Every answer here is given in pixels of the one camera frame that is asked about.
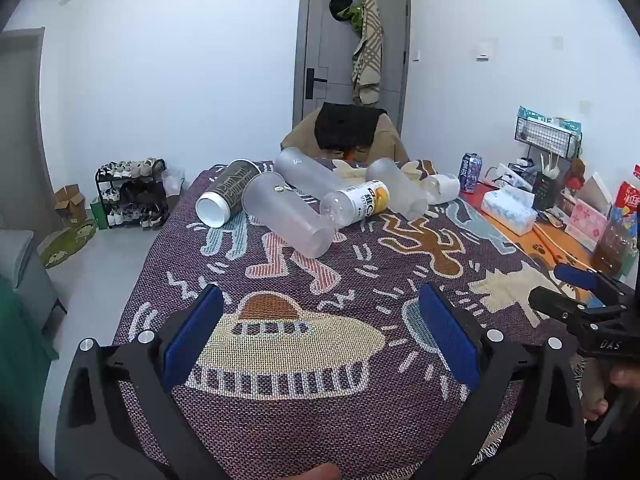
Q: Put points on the chair with brown coat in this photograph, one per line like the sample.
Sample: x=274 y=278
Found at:
x=387 y=135

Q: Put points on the orange desk mat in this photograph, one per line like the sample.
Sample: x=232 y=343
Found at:
x=550 y=245

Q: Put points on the grey sofa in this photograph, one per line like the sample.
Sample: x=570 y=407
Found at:
x=25 y=280

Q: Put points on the printed woven blanket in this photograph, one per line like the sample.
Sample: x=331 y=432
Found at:
x=300 y=410

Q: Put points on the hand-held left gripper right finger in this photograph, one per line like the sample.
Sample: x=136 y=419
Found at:
x=450 y=335

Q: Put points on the clear bottle yellow label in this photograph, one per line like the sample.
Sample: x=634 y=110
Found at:
x=352 y=204

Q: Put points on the purple drink can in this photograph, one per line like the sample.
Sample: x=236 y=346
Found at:
x=470 y=172

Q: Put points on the dark patterned paper cup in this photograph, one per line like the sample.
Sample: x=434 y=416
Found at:
x=235 y=185

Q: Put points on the cardboard box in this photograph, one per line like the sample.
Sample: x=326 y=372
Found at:
x=70 y=205

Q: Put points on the black shoe rack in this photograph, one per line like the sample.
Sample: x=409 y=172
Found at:
x=132 y=195

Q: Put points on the grey door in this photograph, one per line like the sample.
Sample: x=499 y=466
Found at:
x=325 y=35

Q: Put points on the black hat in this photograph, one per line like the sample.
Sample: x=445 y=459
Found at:
x=341 y=4

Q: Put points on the green floor rug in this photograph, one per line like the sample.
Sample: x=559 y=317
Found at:
x=67 y=242

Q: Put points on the red snack bag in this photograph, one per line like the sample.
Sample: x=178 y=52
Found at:
x=629 y=202

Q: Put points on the small white cup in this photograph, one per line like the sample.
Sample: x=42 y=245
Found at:
x=445 y=187

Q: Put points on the brown plush toy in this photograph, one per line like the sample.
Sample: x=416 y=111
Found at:
x=577 y=170

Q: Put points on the white plastic bag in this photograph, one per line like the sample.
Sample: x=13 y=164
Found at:
x=172 y=182

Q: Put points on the person's right hand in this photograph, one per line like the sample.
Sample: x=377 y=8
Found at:
x=595 y=390

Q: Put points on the tissue pack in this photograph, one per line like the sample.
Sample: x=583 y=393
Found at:
x=510 y=210

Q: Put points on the pink patterned box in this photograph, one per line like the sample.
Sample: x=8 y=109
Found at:
x=587 y=222

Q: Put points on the tall translucent plastic cup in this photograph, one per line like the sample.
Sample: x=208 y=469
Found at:
x=290 y=220

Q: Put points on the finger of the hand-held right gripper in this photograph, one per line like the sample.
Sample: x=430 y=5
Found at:
x=550 y=305
x=575 y=276

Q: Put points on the plaid scarf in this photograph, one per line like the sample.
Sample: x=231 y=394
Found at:
x=369 y=50

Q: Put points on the green cloth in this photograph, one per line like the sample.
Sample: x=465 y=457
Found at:
x=20 y=385

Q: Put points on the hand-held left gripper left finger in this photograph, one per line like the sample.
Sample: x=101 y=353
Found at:
x=192 y=335

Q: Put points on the clear plastic bag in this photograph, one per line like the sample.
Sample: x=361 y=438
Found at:
x=614 y=247

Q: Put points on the black pen holder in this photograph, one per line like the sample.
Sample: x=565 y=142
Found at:
x=545 y=190

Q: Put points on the white wall box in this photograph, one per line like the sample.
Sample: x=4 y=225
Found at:
x=484 y=49

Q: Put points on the black garment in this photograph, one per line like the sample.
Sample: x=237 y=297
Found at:
x=347 y=122

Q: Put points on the green hanging toy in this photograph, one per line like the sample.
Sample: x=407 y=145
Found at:
x=356 y=15

